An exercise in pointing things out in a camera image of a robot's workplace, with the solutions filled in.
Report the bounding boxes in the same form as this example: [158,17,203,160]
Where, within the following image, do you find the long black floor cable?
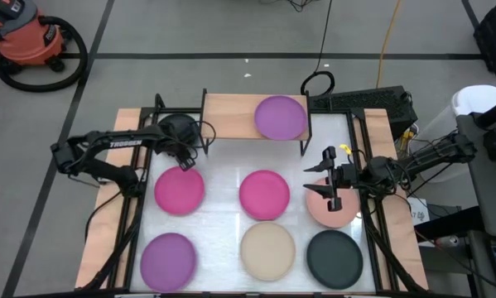
[300,0,335,97]

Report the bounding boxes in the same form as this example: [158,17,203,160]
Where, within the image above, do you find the white table mat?
[129,111,378,294]

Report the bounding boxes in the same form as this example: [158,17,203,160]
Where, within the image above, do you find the silver can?
[436,234,460,248]

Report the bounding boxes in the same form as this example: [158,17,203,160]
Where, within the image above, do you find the black vacuum hose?
[0,15,89,93]

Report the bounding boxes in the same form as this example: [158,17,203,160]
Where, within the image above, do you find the pink plate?
[153,166,206,217]
[238,169,291,221]

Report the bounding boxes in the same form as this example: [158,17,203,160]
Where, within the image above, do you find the black round object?
[157,113,200,147]

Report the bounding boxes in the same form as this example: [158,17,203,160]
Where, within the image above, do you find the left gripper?
[163,138,197,172]

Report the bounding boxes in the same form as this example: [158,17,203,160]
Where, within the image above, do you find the wooden shelf with black frame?
[200,88,314,157]

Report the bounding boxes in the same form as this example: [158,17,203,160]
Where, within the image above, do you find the purple plate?
[253,95,309,142]
[139,232,198,293]

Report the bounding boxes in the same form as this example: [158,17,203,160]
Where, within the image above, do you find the tangled black cables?
[258,0,317,12]

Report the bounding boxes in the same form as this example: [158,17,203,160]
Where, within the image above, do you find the black table frame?
[84,93,430,298]

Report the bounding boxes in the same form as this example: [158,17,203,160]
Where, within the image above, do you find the beige plate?
[239,222,297,282]

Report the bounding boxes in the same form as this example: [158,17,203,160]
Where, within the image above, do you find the white paper note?
[407,197,431,227]

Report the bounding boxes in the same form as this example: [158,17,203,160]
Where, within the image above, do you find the salmon orange plate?
[305,176,361,229]

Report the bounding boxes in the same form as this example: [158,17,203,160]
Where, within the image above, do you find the dark green plate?
[306,229,364,291]

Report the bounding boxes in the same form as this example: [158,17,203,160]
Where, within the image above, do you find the yellow extension cable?
[375,0,404,89]

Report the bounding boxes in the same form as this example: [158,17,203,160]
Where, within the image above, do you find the grey side desk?
[455,111,496,239]

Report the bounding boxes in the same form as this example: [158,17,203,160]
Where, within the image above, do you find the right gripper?
[303,146,361,213]

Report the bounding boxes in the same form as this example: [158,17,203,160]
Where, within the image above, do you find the orange shop vacuum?
[0,0,66,70]

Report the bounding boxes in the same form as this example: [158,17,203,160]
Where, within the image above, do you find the white trash bin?
[420,84,496,184]

